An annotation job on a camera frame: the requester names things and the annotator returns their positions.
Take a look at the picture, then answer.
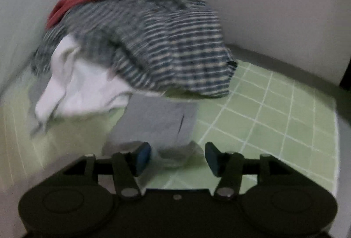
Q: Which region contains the grey zip hoodie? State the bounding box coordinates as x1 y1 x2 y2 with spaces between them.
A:
102 94 201 167

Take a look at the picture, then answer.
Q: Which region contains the green grid-pattern mat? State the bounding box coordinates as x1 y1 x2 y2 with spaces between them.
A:
1 62 340 193

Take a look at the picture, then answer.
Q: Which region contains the white garment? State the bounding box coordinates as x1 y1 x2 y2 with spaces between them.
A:
34 33 165 125

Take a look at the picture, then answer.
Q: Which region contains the blue plaid shirt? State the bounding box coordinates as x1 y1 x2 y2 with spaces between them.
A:
31 0 237 97

